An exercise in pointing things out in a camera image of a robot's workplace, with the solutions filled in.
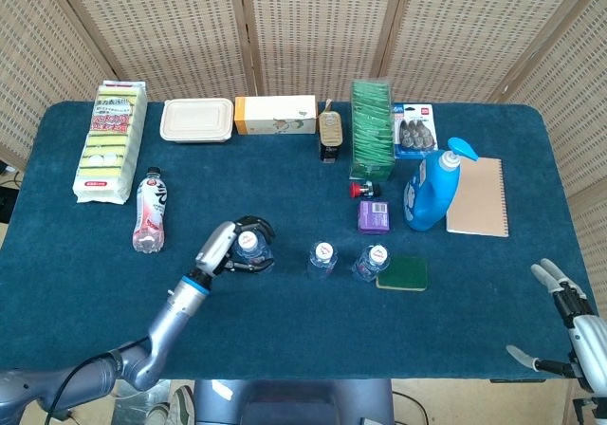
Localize brown spiral notebook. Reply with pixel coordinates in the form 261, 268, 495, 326
445, 157, 510, 239

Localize blue detergent bottle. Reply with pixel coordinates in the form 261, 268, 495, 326
403, 136, 481, 232

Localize pink drink bottle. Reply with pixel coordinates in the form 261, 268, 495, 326
132, 166, 172, 254

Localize white green shoe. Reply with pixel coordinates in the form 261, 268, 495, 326
165, 385, 196, 425

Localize blister pack of clips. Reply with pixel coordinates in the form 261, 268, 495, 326
391, 102, 436, 160

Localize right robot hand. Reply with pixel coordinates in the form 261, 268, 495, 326
506, 258, 607, 393

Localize white orange tea box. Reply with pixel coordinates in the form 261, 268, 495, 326
233, 94, 319, 137

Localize woven folding screen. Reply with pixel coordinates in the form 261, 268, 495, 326
0, 0, 607, 312

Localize beige lidded lunch box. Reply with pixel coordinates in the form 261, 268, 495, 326
159, 98, 235, 145

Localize small purple box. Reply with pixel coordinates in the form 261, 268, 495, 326
357, 199, 394, 235

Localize clear Ganten water bottle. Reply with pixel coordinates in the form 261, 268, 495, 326
234, 230, 275, 265
306, 241, 340, 280
350, 243, 393, 284

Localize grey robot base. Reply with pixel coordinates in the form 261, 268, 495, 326
193, 378, 395, 425

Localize green yellow sponge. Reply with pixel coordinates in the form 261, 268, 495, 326
376, 255, 430, 293

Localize clear box green sachets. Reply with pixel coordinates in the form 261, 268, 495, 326
349, 80, 395, 182

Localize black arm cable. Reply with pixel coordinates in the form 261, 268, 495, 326
45, 337, 151, 416

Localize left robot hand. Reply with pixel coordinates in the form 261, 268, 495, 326
193, 214, 277, 277

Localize red push button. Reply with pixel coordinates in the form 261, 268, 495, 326
349, 181, 383, 199

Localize yellow sponge multipack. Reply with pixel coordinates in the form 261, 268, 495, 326
72, 80, 148, 206

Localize teal table cloth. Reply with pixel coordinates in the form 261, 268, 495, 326
0, 101, 601, 382

